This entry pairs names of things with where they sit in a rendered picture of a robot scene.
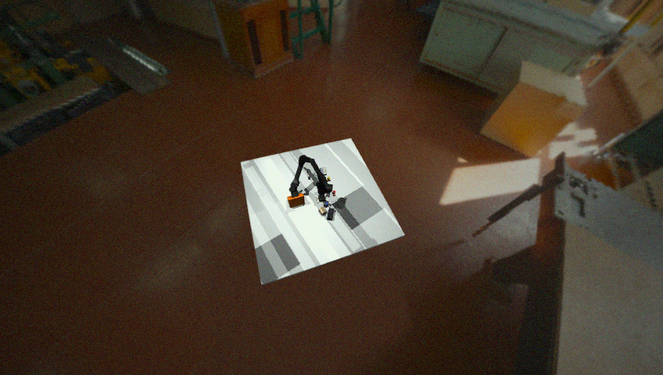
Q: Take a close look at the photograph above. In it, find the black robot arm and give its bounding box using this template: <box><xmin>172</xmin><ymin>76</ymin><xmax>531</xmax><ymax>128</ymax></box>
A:
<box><xmin>289</xmin><ymin>155</ymin><xmax>333</xmax><ymax>198</ymax></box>

